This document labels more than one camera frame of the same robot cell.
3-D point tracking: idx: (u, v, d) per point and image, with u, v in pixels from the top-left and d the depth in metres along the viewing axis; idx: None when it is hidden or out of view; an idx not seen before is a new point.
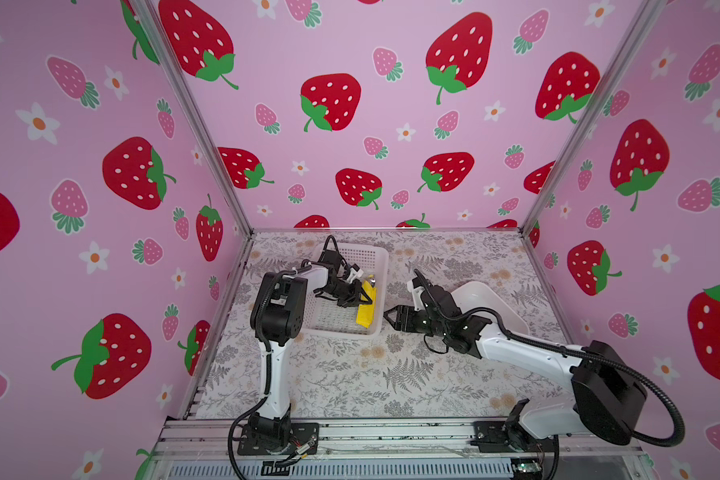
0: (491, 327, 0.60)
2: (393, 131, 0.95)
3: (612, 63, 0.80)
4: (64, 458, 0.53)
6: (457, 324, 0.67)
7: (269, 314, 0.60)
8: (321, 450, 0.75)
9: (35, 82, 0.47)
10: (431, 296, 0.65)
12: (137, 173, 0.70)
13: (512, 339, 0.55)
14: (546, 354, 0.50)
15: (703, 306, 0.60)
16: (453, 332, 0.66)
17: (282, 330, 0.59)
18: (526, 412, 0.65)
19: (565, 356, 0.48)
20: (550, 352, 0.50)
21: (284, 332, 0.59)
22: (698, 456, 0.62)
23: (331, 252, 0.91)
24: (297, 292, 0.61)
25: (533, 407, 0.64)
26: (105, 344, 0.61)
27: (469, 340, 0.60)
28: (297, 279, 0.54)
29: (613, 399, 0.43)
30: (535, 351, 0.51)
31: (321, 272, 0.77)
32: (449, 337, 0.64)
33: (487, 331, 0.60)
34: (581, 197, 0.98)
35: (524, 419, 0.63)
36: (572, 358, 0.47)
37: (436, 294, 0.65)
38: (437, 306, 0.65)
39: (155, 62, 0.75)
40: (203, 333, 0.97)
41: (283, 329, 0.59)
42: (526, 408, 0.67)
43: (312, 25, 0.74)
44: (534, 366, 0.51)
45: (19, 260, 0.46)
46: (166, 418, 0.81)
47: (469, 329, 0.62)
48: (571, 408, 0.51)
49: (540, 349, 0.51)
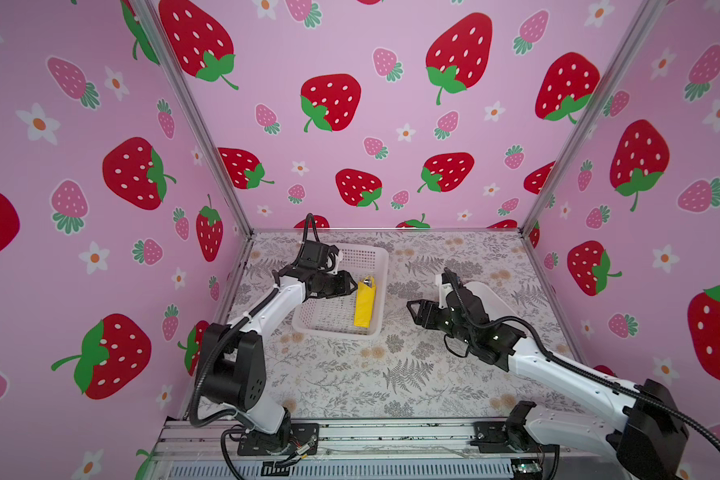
0: (526, 342, 0.56)
2: (393, 131, 0.95)
3: (612, 64, 0.80)
4: (64, 459, 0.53)
6: (485, 333, 0.62)
7: (216, 378, 0.47)
8: (321, 450, 0.75)
9: (36, 83, 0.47)
10: (459, 300, 0.60)
12: (136, 173, 0.69)
13: (551, 360, 0.51)
14: (593, 387, 0.46)
15: (704, 306, 0.59)
16: (481, 342, 0.59)
17: (234, 398, 0.45)
18: (534, 418, 0.64)
19: (617, 393, 0.44)
20: (598, 385, 0.46)
21: (237, 400, 0.45)
22: (700, 457, 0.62)
23: (313, 247, 0.70)
24: (249, 355, 0.45)
25: (543, 420, 0.61)
26: (105, 344, 0.61)
27: (498, 350, 0.56)
28: (249, 337, 0.46)
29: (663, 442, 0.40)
30: (581, 382, 0.47)
31: (291, 297, 0.59)
32: (475, 346, 0.59)
33: (522, 346, 0.55)
34: (581, 197, 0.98)
35: (531, 424, 0.63)
36: (624, 397, 0.43)
37: (466, 297, 0.60)
38: (466, 312, 0.60)
39: (155, 62, 0.75)
40: (203, 333, 0.97)
41: (236, 396, 0.45)
42: (532, 413, 0.66)
43: (312, 25, 0.74)
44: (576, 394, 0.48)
45: (20, 260, 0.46)
46: (166, 418, 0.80)
47: (500, 339, 0.58)
48: (598, 435, 0.49)
49: (588, 378, 0.47)
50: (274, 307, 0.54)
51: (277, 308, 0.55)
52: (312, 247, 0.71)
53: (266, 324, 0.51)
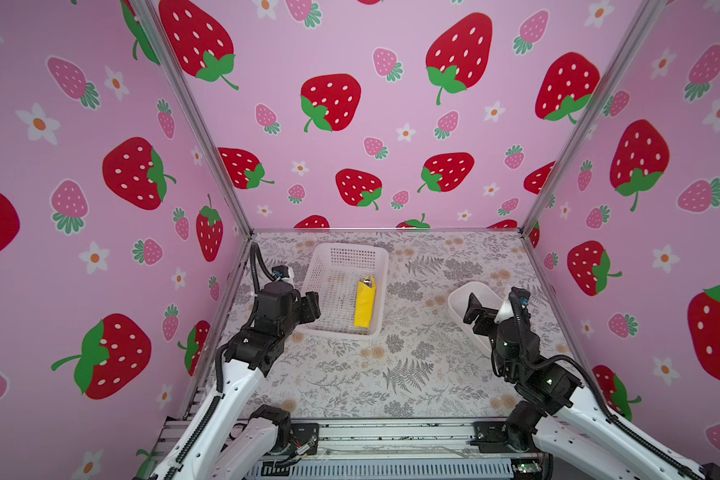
0: (583, 393, 0.51)
2: (393, 131, 0.95)
3: (612, 64, 0.80)
4: (64, 459, 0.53)
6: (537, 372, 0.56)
7: None
8: (321, 450, 0.75)
9: (36, 83, 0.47)
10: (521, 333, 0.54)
12: (137, 173, 0.70)
13: (612, 422, 0.48)
14: (658, 463, 0.44)
15: (704, 306, 0.59)
16: (530, 381, 0.55)
17: None
18: (547, 433, 0.62)
19: (682, 475, 0.43)
20: (663, 463, 0.44)
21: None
22: (700, 457, 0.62)
23: (267, 303, 0.54)
24: None
25: (558, 438, 0.61)
26: (105, 344, 0.61)
27: (550, 394, 0.52)
28: None
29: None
30: (640, 452, 0.45)
31: (241, 397, 0.48)
32: (523, 384, 0.55)
33: (579, 398, 0.51)
34: (581, 197, 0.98)
35: (544, 439, 0.62)
36: None
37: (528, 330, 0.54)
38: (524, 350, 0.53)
39: (155, 63, 0.75)
40: (203, 333, 0.97)
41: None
42: (543, 426, 0.64)
43: (312, 25, 0.74)
44: (629, 462, 0.46)
45: (21, 258, 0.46)
46: (167, 418, 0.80)
47: (553, 384, 0.53)
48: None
49: (651, 452, 0.45)
50: (215, 429, 0.43)
51: (217, 431, 0.44)
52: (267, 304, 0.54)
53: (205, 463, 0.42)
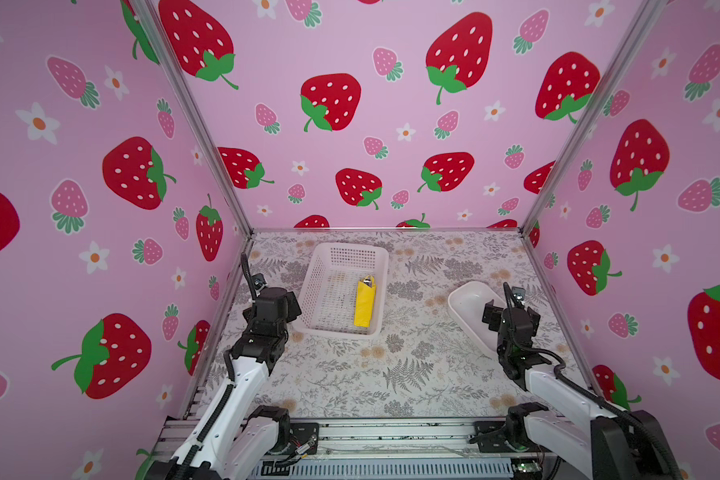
0: (544, 365, 0.63)
2: (393, 131, 0.95)
3: (612, 64, 0.80)
4: (64, 459, 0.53)
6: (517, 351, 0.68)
7: None
8: (321, 450, 0.75)
9: (36, 82, 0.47)
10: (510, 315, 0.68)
12: (137, 173, 0.70)
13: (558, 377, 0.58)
14: (582, 400, 0.50)
15: (703, 306, 0.60)
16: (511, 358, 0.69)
17: None
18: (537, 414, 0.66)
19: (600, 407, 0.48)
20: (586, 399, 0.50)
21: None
22: (700, 457, 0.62)
23: (266, 306, 0.59)
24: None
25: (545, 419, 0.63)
26: (105, 344, 0.61)
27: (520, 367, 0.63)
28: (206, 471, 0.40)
29: (627, 456, 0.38)
30: (571, 393, 0.52)
31: (251, 388, 0.52)
32: (503, 358, 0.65)
33: (538, 366, 0.63)
34: (581, 197, 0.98)
35: (529, 418, 0.64)
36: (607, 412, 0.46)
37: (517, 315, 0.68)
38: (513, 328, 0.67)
39: (155, 62, 0.75)
40: (203, 333, 0.97)
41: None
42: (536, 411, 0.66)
43: (312, 25, 0.74)
44: (569, 410, 0.51)
45: (20, 258, 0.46)
46: (167, 418, 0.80)
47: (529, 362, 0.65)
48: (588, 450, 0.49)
49: (578, 392, 0.52)
50: (231, 413, 0.47)
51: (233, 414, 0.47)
52: (266, 307, 0.59)
53: (221, 447, 0.43)
